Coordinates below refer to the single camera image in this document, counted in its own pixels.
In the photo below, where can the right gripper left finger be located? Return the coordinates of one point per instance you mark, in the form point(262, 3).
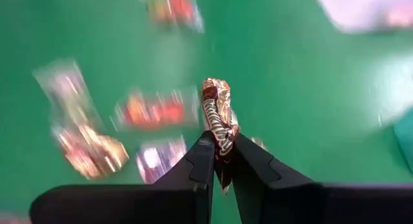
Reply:
point(193, 185)

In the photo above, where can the clear gummy candy packet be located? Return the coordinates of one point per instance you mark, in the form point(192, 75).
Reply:
point(175, 7)
point(64, 88)

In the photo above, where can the white blue red candy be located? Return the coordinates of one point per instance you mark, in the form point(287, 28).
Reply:
point(155, 159)

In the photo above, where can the clear plastic bin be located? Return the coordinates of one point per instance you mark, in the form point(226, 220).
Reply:
point(355, 11)

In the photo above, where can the green table mat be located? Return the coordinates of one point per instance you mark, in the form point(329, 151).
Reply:
point(290, 88)

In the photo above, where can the teal plastic bin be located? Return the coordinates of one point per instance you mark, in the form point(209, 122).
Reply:
point(405, 140)

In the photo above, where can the red gummy candy packet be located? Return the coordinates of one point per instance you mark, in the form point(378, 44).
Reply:
point(155, 111)

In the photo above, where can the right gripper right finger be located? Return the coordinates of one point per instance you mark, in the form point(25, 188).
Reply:
point(264, 185)

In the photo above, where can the brown gold chocolate bar wrapper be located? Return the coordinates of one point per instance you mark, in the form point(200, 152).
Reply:
point(93, 153)
point(219, 104)

